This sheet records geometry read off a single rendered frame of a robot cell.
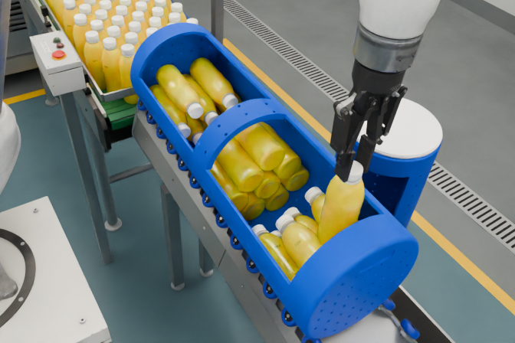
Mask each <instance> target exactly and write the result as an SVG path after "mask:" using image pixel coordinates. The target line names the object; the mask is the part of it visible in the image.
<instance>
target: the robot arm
mask: <svg viewBox="0 0 515 343"><path fill-rule="evenodd" d="M439 2H440V0H359V5H360V12H359V19H358V21H357V29H356V35H355V38H354V42H353V56H354V57H355V60H354V65H353V70H352V79H353V88H352V89H351V91H350V92H349V98H348V99H346V100H345V101H343V102H342V103H341V102H340V101H338V100H337V101H336V102H335V103H334V104H333V108H334V112H335V115H334V120H333V129H332V134H331V139H330V147H331V148H332V149H333V150H334V151H335V152H336V153H337V157H336V166H335V169H334V173H335V174H336V175H337V176H338V177H339V178H340V179H341V180H342V181H343V182H344V183H345V182H347V181H348V178H349V174H350V171H351V168H352V165H353V160H354V158H355V154H356V158H355V161H357V162H359V163H360V164H361V165H362V167H363V173H364V174H365V173H367V172H368V170H369V166H370V162H371V160H372V155H373V152H374V151H375V148H376V144H377V145H381V144H382V143H383V140H381V136H387V135H388V134H389V131H390V129H391V127H392V123H393V121H394V118H395V115H396V113H397V110H398V107H399V104H400V102H401V100H402V97H403V96H404V95H405V93H406V91H407V90H408V88H407V87H405V86H404V85H403V84H402V81H403V78H404V76H405V71H406V69H408V68H410V67H411V65H413V63H414V60H415V56H416V54H417V51H418V47H419V45H420V42H421V40H422V38H423V35H424V30H425V27H426V25H427V23H428V22H429V20H430V19H431V17H432V16H433V14H434V13H435V11H436V9H437V7H438V4H439ZM10 9H11V0H0V194H1V192H2V191H3V189H4V187H5V185H6V183H7V181H8V179H9V177H10V175H11V172H12V170H13V168H14V166H15V163H16V161H17V158H18V154H19V151H20V148H21V133H20V130H19V128H18V124H17V123H16V119H15V114H14V113H13V111H12V110H11V108H10V107H9V106H8V105H7V104H5V103H4V102H3V92H4V82H5V65H6V55H7V46H8V28H9V18H10ZM365 121H367V125H366V135H367V136H366V135H365V134H363V135H361V138H360V140H359V146H358V149H357V153H356V152H355V151H354V150H353V147H354V145H355V143H356V140H357V138H358V136H359V133H360V131H361V129H362V126H363V124H364V122H365ZM382 124H384V125H385V127H384V126H383V125H382ZM17 292H18V285H17V283H16V282H15V281H14V280H13V279H11V278H10V277H9V276H8V275H7V273H6V272H5V270H4V268H3V266H2V264H1V262H0V301H2V300H4V299H9V298H11V297H13V296H15V295H16V294H17Z"/></svg>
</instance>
